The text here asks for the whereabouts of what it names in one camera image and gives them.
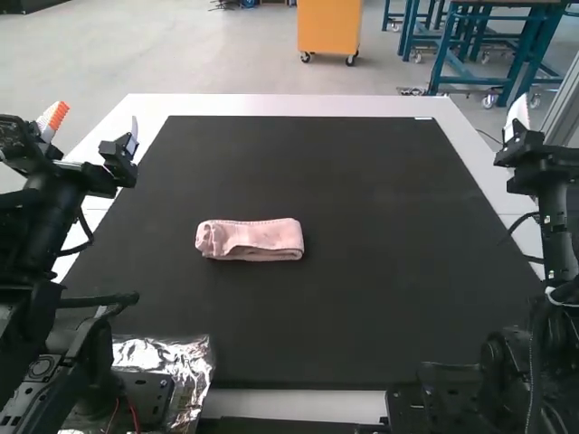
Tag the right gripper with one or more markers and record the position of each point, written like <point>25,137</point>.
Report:
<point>543,172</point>

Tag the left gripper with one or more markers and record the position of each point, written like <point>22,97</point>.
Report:
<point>99,181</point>

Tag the pale towel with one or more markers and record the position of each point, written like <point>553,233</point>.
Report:
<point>253,237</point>

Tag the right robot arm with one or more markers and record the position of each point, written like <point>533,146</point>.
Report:
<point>556,235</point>

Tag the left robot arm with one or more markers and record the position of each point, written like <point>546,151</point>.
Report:
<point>50,212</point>

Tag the black mat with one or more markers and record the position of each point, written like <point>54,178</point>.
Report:
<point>316,181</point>

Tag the yellow wheeled cabinet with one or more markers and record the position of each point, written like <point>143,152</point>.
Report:
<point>328,27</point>

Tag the silver foil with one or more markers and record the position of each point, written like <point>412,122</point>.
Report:
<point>181,357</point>

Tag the blue metal frame cart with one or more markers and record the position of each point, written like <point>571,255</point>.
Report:
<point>409,11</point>
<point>493,40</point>

